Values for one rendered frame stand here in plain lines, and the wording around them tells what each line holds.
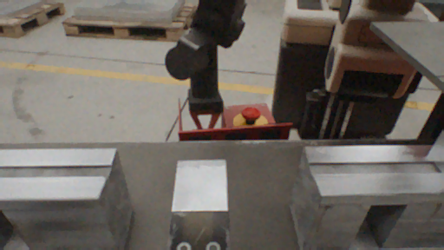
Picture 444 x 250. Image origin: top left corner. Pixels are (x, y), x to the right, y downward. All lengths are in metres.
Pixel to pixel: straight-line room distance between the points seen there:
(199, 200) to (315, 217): 0.12
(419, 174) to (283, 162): 0.17
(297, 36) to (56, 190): 1.07
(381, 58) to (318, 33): 0.33
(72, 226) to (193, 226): 0.14
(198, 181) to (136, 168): 0.21
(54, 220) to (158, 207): 0.11
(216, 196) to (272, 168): 0.21
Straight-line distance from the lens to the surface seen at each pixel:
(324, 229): 0.30
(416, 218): 0.32
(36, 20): 3.92
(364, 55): 0.96
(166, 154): 0.42
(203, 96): 0.59
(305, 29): 1.22
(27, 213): 0.30
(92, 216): 0.28
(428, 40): 0.51
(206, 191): 0.20
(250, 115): 0.60
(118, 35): 3.25
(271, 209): 0.36
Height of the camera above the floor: 1.16
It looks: 38 degrees down
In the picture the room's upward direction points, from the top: straight up
